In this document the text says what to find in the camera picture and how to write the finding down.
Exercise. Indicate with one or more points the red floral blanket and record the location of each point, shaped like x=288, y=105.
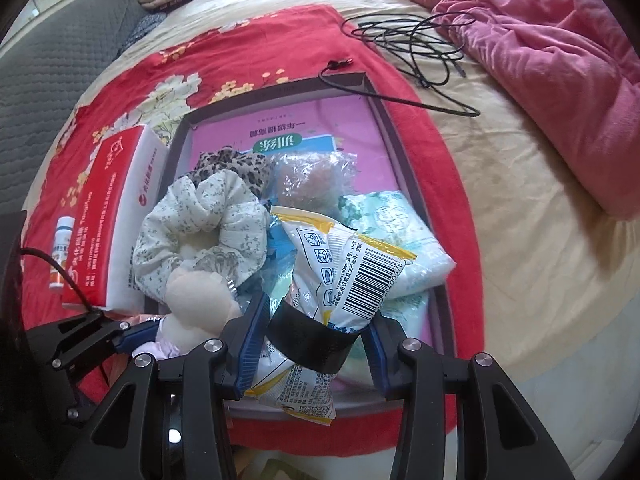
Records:
x=222, y=65

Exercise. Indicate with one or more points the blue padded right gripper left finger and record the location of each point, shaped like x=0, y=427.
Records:
x=244, y=337

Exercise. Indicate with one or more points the pink crumpled duvet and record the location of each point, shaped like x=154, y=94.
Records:
x=570, y=66

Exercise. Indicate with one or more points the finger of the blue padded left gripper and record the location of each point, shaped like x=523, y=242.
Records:
x=132, y=336

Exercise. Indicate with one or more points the white orange vitamin bottle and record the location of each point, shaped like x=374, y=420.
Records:
x=61, y=245

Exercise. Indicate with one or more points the grey quilted headboard cushion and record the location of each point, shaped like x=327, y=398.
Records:
x=44, y=74

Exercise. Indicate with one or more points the grey tray with pink book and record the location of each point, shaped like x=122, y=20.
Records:
x=350, y=256

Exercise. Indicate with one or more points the red white tissue box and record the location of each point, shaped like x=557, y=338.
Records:
x=121, y=189

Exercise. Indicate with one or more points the yellow white snack packet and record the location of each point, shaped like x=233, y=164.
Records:
x=340, y=278

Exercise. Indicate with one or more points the white floral scrunchie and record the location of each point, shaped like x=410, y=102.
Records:
x=215, y=226

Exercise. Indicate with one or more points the plush bear pink skirt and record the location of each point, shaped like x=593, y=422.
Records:
x=201, y=304

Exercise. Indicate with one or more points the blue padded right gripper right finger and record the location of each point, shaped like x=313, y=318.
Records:
x=381, y=340

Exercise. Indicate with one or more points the cream bed sheet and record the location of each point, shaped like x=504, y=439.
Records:
x=560, y=275

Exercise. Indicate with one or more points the peach sponge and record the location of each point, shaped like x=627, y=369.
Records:
x=313, y=181

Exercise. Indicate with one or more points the green white tissue pack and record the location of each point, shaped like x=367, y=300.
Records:
x=387, y=216

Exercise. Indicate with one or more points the dark blue patterned cloth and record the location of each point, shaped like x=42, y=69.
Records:
x=143, y=27

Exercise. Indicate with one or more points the leopard print scrunchie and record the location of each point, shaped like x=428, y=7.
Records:
x=253, y=168

